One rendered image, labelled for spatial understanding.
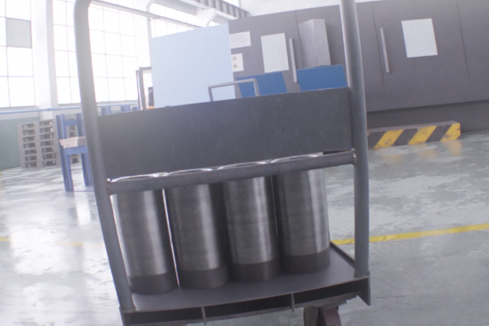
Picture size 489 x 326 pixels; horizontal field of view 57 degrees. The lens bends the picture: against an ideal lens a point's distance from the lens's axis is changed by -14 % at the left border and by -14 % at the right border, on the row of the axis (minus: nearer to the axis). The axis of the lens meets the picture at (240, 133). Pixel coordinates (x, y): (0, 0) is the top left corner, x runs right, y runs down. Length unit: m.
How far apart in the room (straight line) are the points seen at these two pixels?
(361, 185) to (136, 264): 0.54
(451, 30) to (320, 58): 2.05
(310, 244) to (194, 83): 6.81
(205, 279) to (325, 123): 0.46
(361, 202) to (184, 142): 0.39
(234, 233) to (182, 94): 6.85
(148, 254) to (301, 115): 0.47
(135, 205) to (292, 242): 0.38
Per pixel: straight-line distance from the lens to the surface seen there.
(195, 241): 1.18
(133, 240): 1.18
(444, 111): 7.54
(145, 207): 1.17
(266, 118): 1.01
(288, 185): 1.19
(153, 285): 1.21
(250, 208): 1.17
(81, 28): 0.99
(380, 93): 7.26
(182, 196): 1.16
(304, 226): 1.20
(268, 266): 1.21
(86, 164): 6.18
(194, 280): 1.21
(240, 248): 1.20
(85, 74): 0.98
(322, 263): 1.25
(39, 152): 11.05
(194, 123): 1.00
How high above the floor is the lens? 0.66
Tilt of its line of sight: 2 degrees down
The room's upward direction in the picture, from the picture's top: 7 degrees counter-clockwise
